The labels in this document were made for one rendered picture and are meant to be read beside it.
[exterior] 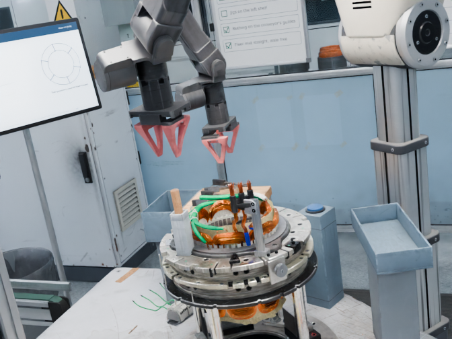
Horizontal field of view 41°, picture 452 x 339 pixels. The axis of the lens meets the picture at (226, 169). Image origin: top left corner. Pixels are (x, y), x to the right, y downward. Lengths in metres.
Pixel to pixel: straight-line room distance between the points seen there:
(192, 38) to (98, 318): 0.80
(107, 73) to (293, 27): 2.43
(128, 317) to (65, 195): 2.03
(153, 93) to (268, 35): 2.39
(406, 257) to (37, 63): 1.44
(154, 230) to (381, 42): 0.73
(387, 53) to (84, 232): 2.62
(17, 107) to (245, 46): 1.71
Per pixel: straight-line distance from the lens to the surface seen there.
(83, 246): 3.75
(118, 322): 1.70
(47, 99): 2.19
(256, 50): 3.50
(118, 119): 3.70
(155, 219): 1.58
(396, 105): 1.48
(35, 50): 2.19
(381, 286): 1.32
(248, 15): 3.49
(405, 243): 1.33
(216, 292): 1.19
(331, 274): 1.56
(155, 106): 1.11
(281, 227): 1.26
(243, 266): 1.14
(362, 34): 1.44
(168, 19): 1.03
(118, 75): 1.07
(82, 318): 1.77
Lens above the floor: 1.59
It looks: 17 degrees down
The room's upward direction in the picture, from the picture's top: 9 degrees counter-clockwise
